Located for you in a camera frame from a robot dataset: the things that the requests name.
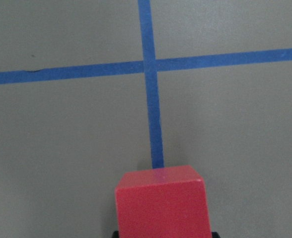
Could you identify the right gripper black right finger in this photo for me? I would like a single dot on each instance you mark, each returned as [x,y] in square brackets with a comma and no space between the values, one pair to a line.
[215,235]

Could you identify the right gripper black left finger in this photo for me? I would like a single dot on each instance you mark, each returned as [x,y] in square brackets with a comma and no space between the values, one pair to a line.
[115,234]

